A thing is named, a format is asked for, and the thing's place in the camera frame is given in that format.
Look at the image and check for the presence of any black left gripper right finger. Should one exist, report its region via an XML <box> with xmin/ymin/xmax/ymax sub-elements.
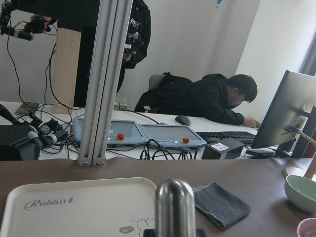
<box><xmin>196</xmin><ymin>229</ymin><xmax>206</xmax><ymax>237</ymax></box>

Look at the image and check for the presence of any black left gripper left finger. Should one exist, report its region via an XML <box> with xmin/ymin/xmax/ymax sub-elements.
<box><xmin>143</xmin><ymin>229</ymin><xmax>155</xmax><ymax>237</ymax></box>

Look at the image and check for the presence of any pink bowl of ice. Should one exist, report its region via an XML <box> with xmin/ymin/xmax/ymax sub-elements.
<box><xmin>297</xmin><ymin>217</ymin><xmax>316</xmax><ymax>237</ymax></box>

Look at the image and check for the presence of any grey folded cloth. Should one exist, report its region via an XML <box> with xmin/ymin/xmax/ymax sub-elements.
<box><xmin>193</xmin><ymin>182</ymin><xmax>251</xmax><ymax>230</ymax></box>

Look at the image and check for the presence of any cream rabbit tray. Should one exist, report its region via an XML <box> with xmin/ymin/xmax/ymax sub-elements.
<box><xmin>0</xmin><ymin>177</ymin><xmax>156</xmax><ymax>237</ymax></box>

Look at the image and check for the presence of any small black box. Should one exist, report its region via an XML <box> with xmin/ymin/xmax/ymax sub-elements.
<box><xmin>201</xmin><ymin>138</ymin><xmax>245</xmax><ymax>159</ymax></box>

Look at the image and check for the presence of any black keyboard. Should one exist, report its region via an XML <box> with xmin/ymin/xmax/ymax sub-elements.
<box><xmin>197</xmin><ymin>131</ymin><xmax>256</xmax><ymax>144</ymax></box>

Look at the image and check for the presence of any blue teach pendant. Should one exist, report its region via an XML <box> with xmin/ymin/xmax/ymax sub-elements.
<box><xmin>139</xmin><ymin>124</ymin><xmax>207</xmax><ymax>150</ymax></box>
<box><xmin>73</xmin><ymin>118</ymin><xmax>148</xmax><ymax>148</ymax></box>

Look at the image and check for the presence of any mint green bowl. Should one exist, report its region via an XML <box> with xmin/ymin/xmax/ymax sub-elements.
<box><xmin>284</xmin><ymin>175</ymin><xmax>316</xmax><ymax>214</ymax></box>

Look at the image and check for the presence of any black computer mouse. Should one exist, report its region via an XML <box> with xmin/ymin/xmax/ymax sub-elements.
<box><xmin>175</xmin><ymin>116</ymin><xmax>191</xmax><ymax>126</ymax></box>

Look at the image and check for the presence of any wooden glass drying stand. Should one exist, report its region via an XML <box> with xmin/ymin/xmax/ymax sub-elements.
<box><xmin>282</xmin><ymin>128</ymin><xmax>316</xmax><ymax>180</ymax></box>

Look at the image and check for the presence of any person in black hoodie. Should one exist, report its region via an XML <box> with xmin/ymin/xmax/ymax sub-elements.
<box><xmin>134</xmin><ymin>73</ymin><xmax>261</xmax><ymax>128</ymax></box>

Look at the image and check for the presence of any black monitor near corner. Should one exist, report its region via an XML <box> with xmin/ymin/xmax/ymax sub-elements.
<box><xmin>251</xmin><ymin>71</ymin><xmax>316</xmax><ymax>158</ymax></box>

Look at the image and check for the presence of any wooden board leaning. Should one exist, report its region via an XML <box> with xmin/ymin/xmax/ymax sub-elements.
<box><xmin>52</xmin><ymin>28</ymin><xmax>81</xmax><ymax>114</ymax></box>

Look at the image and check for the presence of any standing person black jacket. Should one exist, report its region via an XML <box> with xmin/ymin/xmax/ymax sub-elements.
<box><xmin>0</xmin><ymin>0</ymin><xmax>151</xmax><ymax>114</ymax></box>

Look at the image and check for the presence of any aluminium frame post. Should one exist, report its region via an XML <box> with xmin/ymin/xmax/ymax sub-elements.
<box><xmin>78</xmin><ymin>0</ymin><xmax>132</xmax><ymax>166</ymax></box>

